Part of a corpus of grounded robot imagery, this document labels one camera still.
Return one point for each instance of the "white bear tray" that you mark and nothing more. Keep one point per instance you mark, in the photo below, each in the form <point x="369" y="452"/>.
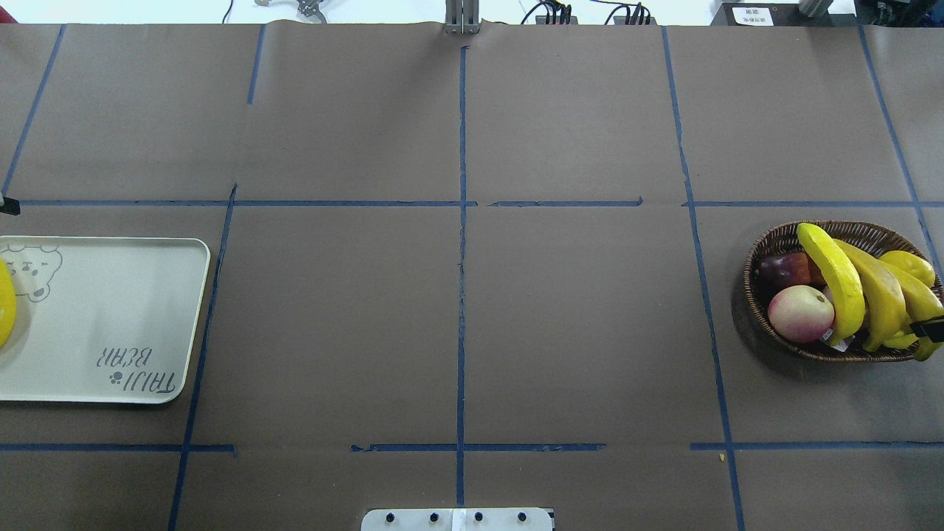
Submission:
<point x="102" y="319"/>

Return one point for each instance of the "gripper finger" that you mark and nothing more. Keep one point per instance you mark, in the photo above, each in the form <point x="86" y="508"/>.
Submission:
<point x="931" y="329"/>
<point x="9" y="206"/>

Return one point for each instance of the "aluminium frame post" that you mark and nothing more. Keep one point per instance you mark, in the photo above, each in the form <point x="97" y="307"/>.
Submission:
<point x="462" y="17"/>

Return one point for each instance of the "yellow banana front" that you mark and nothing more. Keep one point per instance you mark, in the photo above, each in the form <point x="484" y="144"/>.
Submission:
<point x="841" y="277"/>

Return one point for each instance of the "black label box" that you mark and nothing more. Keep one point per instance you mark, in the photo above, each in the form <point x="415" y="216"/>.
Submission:
<point x="759" y="14"/>

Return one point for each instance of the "woven wicker basket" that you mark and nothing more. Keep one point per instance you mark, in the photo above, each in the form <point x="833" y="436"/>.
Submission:
<point x="753" y="295"/>

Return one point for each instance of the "white pedestal base plate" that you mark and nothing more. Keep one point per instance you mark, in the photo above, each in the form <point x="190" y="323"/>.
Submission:
<point x="459" y="518"/>

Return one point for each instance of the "yellow banana moved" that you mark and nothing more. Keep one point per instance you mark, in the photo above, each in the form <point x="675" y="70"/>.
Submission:
<point x="8" y="300"/>
<point x="921" y="304"/>

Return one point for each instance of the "yellow banana middle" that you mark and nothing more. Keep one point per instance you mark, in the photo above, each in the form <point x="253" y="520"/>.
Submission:
<point x="883" y="295"/>

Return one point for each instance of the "yellow banana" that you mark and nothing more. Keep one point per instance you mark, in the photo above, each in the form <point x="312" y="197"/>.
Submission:
<point x="883" y="295"/>
<point x="841" y="277"/>
<point x="912" y="264"/>

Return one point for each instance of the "yellow banana back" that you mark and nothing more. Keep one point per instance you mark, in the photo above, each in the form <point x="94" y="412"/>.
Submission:
<point x="912" y="264"/>

